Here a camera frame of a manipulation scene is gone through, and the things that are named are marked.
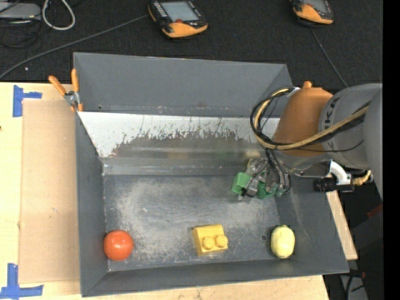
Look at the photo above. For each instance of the green toy block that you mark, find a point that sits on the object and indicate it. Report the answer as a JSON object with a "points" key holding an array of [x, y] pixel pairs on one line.
{"points": [[240, 182]]}

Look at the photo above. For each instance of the yellow toy building block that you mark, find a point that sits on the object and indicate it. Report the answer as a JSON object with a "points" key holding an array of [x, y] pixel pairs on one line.
{"points": [[208, 238]]}

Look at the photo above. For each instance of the brown cardboard board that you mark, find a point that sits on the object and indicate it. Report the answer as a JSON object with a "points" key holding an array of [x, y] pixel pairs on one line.
{"points": [[47, 192]]}

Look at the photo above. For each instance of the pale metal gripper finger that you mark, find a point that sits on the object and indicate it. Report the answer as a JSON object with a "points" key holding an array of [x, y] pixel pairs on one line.
{"points": [[249, 192]]}

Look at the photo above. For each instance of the black cylinder on white bracket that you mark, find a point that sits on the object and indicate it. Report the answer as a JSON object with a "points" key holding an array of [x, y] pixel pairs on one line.
{"points": [[325, 184]]}

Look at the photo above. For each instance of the grey metal bin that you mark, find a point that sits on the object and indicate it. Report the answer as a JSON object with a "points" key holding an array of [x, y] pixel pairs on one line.
{"points": [[175, 205]]}

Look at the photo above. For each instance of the red toy tomato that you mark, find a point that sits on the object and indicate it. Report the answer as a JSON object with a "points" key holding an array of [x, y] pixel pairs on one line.
{"points": [[118, 245]]}

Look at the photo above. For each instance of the pale yellow toy lemon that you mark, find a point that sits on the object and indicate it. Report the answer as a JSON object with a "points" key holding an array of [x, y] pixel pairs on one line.
{"points": [[282, 242]]}

